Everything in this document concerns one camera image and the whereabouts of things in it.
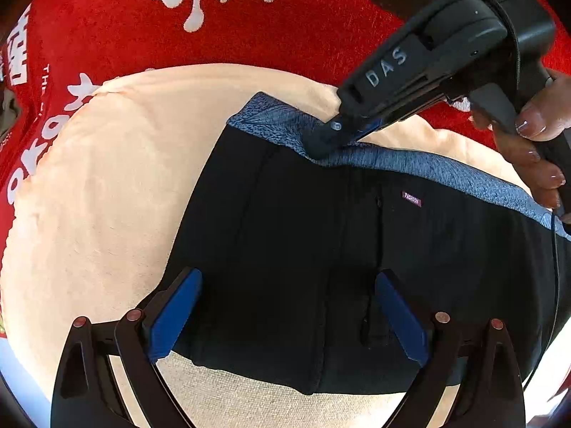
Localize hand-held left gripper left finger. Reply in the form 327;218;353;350
51;266;203;428

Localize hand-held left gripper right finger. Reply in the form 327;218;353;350
375;272;527;428

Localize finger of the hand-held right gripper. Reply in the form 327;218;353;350
305;113;384;160

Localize black pants with blue waistband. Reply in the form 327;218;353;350
172;91;571;395

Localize person's right hand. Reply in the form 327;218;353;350
470;69;571;210

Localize cream cushion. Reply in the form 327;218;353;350
0;63;536;428

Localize red printed blanket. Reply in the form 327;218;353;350
0;0;571;353

